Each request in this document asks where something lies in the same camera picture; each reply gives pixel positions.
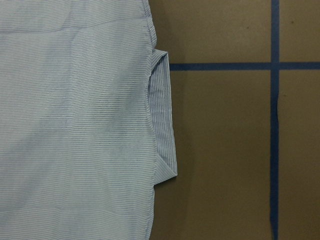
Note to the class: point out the blue striped button-up shirt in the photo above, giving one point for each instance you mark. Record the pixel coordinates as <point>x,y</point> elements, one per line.
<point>86,128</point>

